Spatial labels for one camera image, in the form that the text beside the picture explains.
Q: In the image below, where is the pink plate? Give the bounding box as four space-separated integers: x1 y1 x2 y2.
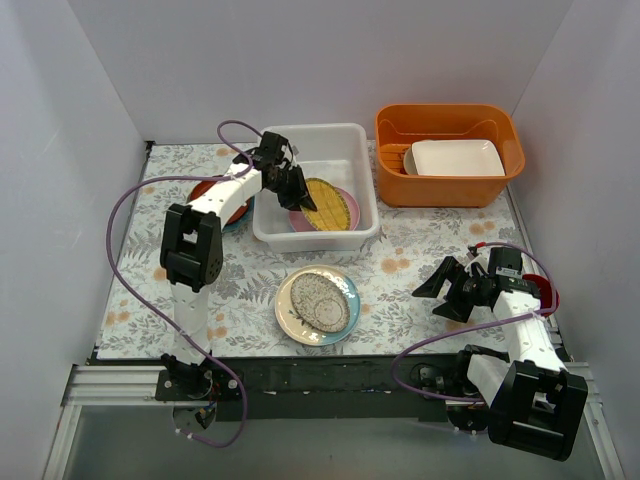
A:
289 187 360 232

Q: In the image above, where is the yellow woven bamboo plate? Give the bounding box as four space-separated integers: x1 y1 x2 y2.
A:
301 178 351 231

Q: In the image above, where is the red round plate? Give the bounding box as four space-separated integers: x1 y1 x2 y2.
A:
188 181 251 225

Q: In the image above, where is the teal scalloped plate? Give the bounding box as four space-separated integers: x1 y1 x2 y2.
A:
222 198 254 234

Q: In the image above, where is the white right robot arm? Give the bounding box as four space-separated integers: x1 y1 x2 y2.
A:
412 242 588 461

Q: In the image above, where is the white plastic bin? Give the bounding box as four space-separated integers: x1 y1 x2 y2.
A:
252 123 380 253

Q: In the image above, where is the red bowl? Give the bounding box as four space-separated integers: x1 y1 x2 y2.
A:
522 274 560 318

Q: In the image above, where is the floral table mat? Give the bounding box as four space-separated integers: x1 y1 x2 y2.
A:
97 144 523 360

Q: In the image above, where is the speckled grey oval plate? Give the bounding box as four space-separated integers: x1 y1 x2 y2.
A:
290 273 350 333

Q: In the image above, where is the white rectangular dish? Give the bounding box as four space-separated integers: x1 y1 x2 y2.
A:
409 139 505 177

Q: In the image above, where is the round cream dish in basket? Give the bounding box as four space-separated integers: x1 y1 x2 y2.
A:
403 148 417 175

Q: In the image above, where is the orange plastic basket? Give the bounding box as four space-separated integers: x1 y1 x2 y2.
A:
375 104 526 207

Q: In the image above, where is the cream and blue plate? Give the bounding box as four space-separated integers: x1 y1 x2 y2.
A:
274 265 361 347

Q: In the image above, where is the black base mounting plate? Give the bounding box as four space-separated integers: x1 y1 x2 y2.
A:
155 353 461 422

